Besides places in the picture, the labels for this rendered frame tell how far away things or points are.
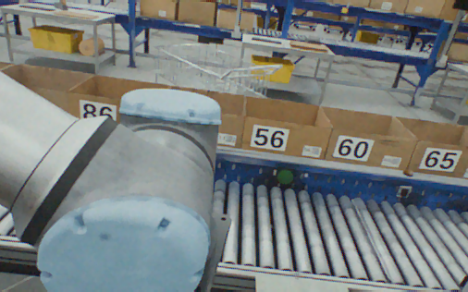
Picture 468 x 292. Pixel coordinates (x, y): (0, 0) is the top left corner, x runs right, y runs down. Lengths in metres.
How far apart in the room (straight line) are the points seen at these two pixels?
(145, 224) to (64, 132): 0.12
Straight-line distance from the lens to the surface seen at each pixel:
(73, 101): 1.65
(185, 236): 0.31
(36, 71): 2.03
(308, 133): 1.55
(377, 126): 1.95
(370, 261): 1.38
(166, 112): 0.45
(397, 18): 6.37
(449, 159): 1.83
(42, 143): 0.35
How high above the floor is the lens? 1.60
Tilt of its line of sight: 27 degrees down
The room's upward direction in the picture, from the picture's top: 8 degrees clockwise
